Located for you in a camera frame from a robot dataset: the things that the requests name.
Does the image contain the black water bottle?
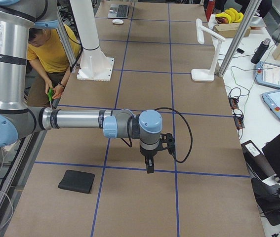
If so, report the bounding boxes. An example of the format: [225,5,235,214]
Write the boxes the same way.
[250,38,271,64]

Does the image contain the black mouse pad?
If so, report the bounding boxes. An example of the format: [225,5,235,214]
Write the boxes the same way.
[58,170,95,194]

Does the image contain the white computer mouse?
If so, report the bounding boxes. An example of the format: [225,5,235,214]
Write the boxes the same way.
[112,19,124,25]

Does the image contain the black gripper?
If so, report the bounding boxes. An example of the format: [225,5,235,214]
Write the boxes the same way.
[140,147,158,174]

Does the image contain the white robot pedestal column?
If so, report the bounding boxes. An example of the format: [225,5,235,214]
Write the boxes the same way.
[70,0,114,81]

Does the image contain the upper blue teach pendant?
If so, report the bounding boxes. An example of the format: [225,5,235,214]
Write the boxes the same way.
[254,61,280,89]

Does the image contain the green handled screwdriver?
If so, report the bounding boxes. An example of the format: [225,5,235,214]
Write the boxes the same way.
[47,88,54,109]

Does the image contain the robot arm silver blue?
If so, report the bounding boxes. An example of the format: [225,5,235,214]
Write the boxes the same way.
[0,0,162,173]

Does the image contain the red bottle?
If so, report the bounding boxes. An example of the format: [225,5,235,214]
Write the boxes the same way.
[205,0,215,22]

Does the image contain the white desk lamp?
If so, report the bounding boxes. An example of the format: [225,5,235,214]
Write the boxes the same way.
[191,18,226,82]

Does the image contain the orange black electronics board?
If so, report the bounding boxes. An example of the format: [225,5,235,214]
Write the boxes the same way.
[228,97,244,130]

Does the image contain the grey laptop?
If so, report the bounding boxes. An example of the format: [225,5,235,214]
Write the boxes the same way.
[108,4,130,19]

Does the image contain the small black square device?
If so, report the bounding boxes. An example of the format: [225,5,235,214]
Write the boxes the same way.
[237,48,244,54]

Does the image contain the person in yellow shirt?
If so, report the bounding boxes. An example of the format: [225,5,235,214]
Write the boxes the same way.
[27,28,71,107]

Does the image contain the yellow bananas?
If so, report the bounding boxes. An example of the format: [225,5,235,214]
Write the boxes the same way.
[215,8,244,24]

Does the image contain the aluminium frame post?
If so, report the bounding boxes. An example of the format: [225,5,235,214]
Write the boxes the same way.
[218,0,261,78]

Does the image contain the cardboard box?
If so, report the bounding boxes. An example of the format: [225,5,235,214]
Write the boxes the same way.
[213,23,240,38]

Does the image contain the black camera cable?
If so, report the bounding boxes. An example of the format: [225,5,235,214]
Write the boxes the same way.
[120,107,194,163]

